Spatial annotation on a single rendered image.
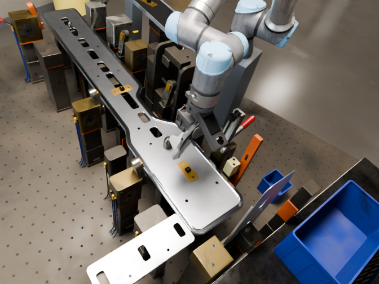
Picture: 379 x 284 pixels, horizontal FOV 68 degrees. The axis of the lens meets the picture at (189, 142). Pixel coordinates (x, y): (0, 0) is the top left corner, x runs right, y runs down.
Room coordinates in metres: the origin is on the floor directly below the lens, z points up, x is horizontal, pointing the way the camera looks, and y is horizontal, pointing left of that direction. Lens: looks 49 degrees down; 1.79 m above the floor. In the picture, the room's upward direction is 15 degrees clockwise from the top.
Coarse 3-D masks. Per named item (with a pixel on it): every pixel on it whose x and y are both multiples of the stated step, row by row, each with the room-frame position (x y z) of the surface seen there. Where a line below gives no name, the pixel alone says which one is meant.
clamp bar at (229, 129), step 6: (228, 114) 0.65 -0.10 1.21; (234, 114) 0.65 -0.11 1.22; (240, 114) 0.67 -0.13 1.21; (228, 120) 0.64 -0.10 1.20; (234, 120) 0.64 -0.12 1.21; (240, 120) 0.66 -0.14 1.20; (228, 126) 0.67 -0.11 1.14; (234, 126) 0.65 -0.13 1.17; (228, 132) 0.66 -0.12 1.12; (234, 132) 0.65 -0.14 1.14; (228, 138) 0.64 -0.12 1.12; (228, 144) 0.65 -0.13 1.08
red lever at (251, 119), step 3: (249, 117) 0.74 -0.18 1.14; (252, 117) 0.74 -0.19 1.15; (246, 120) 0.73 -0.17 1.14; (249, 120) 0.73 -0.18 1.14; (252, 120) 0.73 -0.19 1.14; (243, 123) 0.72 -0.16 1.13; (246, 123) 0.72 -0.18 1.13; (249, 123) 0.72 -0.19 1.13; (240, 126) 0.71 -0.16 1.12; (243, 126) 0.71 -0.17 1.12; (246, 126) 0.71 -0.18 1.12; (237, 129) 0.70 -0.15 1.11; (240, 129) 0.70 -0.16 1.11; (243, 129) 0.71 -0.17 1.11; (237, 132) 0.69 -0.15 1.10; (234, 135) 0.68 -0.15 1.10
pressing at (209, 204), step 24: (48, 24) 1.18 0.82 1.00; (72, 24) 1.23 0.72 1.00; (72, 48) 1.04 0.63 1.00; (96, 48) 1.09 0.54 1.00; (96, 72) 0.93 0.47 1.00; (120, 72) 0.97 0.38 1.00; (120, 96) 0.82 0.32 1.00; (120, 120) 0.70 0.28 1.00; (168, 120) 0.76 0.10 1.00; (144, 144) 0.61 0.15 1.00; (192, 144) 0.67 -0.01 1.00; (144, 168) 0.52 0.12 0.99; (168, 168) 0.54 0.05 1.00; (192, 168) 0.57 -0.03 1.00; (216, 168) 0.59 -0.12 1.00; (168, 192) 0.45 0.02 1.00; (192, 192) 0.47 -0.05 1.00; (216, 192) 0.50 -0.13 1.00; (192, 216) 0.39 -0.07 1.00; (216, 216) 0.41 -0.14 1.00
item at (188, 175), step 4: (184, 160) 0.59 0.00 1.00; (180, 164) 0.57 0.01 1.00; (184, 164) 0.57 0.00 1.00; (188, 164) 0.58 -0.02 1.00; (180, 168) 0.55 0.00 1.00; (184, 168) 0.56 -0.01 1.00; (184, 172) 0.54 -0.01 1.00; (188, 172) 0.54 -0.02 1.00; (192, 172) 0.55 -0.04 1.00; (188, 176) 0.53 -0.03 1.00; (196, 176) 0.54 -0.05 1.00; (192, 180) 0.52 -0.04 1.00
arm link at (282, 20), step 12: (276, 0) 1.05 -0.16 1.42; (288, 0) 1.03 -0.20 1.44; (276, 12) 1.08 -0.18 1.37; (288, 12) 1.07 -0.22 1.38; (264, 24) 1.15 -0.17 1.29; (276, 24) 1.10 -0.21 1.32; (288, 24) 1.11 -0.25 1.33; (264, 36) 1.15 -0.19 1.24; (276, 36) 1.12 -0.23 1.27; (288, 36) 1.11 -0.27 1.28
